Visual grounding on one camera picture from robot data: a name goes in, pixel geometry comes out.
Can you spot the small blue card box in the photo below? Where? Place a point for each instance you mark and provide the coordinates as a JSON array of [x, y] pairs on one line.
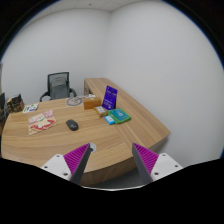
[[109, 120]]

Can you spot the small tan packet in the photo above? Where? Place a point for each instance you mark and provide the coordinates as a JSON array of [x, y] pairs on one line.
[[100, 111]]

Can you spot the purple standing card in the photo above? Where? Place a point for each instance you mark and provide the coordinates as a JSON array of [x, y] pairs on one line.
[[110, 97]]

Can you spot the dark product boxes stack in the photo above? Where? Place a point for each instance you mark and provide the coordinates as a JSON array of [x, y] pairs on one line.
[[15, 104]]

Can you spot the black computer mouse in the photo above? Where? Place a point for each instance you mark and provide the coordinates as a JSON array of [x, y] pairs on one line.
[[72, 125]]

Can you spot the green and white leaflet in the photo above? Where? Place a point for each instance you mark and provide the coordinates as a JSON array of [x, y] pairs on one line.
[[30, 108]]

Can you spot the desk cable grommet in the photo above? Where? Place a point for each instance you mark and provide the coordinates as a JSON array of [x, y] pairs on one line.
[[92, 147]]

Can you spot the black mesh office chair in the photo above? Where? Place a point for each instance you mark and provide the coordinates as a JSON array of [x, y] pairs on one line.
[[58, 86]]

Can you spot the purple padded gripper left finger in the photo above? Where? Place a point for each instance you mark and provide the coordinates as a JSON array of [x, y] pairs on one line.
[[70, 166]]

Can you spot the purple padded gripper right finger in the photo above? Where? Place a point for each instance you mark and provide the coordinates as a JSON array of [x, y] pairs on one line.
[[153, 166]]

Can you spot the green book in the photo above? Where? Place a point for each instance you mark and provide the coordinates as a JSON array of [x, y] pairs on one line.
[[119, 115]]

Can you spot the cartoon dog mouse pad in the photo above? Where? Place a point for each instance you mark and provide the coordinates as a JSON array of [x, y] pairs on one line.
[[41, 122]]

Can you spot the brown cardboard box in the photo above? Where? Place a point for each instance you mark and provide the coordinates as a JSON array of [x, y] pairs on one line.
[[91, 102]]

